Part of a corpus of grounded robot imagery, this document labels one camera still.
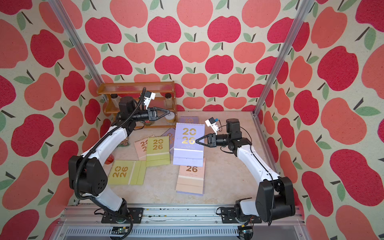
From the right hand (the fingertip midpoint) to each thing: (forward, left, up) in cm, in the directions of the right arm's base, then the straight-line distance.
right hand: (197, 145), depth 73 cm
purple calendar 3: (+24, +22, -23) cm, 39 cm away
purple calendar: (-4, +5, 0) cm, 6 cm away
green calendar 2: (-9, +41, -23) cm, 48 cm away
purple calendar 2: (+37, +9, -22) cm, 45 cm away
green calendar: (+7, +26, -22) cm, 35 cm away
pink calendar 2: (+9, +39, -22) cm, 46 cm away
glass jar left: (+31, +58, 0) cm, 66 cm away
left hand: (+9, +15, +10) cm, 20 cm away
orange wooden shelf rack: (+46, +49, -3) cm, 67 cm away
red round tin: (+30, +40, -20) cm, 54 cm away
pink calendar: (-9, +3, -22) cm, 24 cm away
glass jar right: (+35, +22, -2) cm, 41 cm away
